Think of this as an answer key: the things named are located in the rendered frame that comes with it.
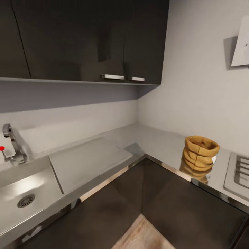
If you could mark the range hood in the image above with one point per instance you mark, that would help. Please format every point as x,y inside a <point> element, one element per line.
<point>241,54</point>

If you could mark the cabinet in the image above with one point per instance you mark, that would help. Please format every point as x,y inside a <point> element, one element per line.
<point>13,65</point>
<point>118,42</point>

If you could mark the burner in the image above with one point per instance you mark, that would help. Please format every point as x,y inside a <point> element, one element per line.
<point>237,176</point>

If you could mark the drop in sink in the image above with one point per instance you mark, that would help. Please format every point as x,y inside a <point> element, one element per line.
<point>49,178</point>

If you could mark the popcorn bag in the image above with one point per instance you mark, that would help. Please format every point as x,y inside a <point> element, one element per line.
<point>200,152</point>

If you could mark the oven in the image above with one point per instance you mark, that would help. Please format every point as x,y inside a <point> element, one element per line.
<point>241,240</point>

